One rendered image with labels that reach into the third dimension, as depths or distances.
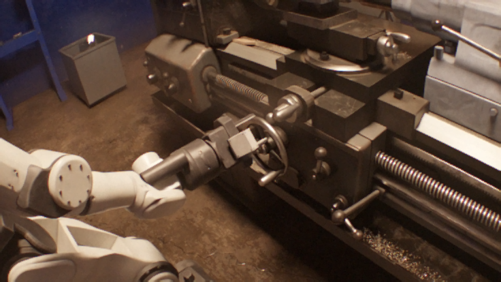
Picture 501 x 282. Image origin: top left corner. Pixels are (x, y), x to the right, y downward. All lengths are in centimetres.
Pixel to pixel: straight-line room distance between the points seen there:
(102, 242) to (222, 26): 103
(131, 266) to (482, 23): 105
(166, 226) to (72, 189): 144
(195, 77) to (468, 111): 111
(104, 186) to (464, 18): 91
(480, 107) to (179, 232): 151
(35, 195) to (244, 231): 141
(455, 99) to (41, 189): 94
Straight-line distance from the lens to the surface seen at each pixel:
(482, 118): 97
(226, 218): 186
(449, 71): 98
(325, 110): 92
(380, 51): 96
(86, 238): 86
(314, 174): 102
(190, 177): 69
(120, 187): 60
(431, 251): 122
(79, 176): 51
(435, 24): 94
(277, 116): 83
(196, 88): 157
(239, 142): 72
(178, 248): 180
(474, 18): 97
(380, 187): 106
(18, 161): 48
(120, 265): 82
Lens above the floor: 135
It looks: 35 degrees down
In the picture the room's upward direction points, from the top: 10 degrees counter-clockwise
